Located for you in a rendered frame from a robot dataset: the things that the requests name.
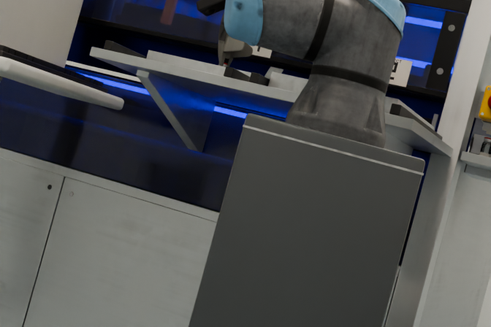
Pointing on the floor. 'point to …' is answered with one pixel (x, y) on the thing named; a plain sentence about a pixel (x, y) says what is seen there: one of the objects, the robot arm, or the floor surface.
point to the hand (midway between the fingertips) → (222, 60)
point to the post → (457, 93)
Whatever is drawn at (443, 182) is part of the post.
